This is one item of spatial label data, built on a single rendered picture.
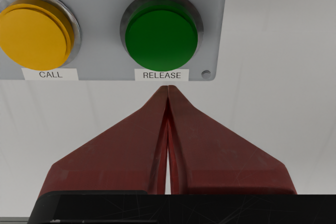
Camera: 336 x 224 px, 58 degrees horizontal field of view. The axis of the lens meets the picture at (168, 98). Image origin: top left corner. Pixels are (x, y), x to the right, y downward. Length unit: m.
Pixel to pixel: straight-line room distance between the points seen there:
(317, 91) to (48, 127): 0.30
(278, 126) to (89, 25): 0.26
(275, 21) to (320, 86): 0.10
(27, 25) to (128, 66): 0.06
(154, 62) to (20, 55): 0.07
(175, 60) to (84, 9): 0.06
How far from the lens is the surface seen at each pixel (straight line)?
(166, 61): 0.17
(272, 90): 0.34
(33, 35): 0.18
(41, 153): 0.42
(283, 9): 0.30
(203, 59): 0.19
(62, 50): 0.18
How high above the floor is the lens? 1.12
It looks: 53 degrees down
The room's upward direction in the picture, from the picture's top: 180 degrees clockwise
